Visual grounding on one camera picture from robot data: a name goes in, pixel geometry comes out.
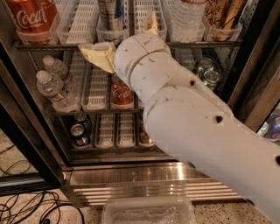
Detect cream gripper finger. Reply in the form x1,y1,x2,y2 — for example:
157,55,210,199
78,42,116,74
142,10,158,35

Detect silver blue redbull can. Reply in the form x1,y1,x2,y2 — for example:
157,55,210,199
98,0,124,32

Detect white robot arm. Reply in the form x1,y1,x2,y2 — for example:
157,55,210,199
79,32,280,224

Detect front red coke can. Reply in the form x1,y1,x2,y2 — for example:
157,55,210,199
110,74,134,109

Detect rear blue pepsi can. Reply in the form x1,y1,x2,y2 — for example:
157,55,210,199
73,114,92,134

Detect rear green soda can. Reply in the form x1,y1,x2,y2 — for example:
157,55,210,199
193,58,214,77

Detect green soda can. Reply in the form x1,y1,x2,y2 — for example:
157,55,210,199
193,58,214,77
202,71,221,91

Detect gold black tall can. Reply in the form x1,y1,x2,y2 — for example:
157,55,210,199
203,0,248,41

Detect large red coca-cola can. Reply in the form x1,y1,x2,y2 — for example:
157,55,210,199
5,0,59,45

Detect front green soda can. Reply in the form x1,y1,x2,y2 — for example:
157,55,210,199
202,71,221,91

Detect front brown soda can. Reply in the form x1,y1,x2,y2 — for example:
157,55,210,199
139,117,153,147

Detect right fridge glass door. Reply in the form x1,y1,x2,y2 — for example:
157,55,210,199
227,38,280,132

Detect open fridge door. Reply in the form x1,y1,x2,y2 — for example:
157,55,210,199
0,45,63,196

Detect fridge bottom steel grille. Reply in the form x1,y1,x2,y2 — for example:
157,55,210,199
61,162,241,207

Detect large clear water bottle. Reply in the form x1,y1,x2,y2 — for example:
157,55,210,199
171,0,207,43

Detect rear small water bottle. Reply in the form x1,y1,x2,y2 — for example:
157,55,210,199
43,55,76,92

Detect small water bottle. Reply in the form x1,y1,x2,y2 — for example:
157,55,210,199
36,70,77,113
43,55,76,92

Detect front small water bottle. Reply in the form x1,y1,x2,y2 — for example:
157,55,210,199
36,70,77,113

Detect clear plastic bin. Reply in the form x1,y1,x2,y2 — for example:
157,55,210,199
101,196,197,224

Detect cans behind right door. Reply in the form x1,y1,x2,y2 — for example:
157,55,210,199
257,113,280,142

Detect middle wire shelf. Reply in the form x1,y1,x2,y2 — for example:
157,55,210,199
52,108,144,116

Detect wire shelf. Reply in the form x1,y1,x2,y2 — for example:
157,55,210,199
14,41,242,52
52,108,144,116

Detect top wire shelf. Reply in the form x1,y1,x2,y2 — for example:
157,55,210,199
14,41,242,52

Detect black floor cables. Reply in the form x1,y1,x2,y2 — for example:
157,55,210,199
0,143,86,224

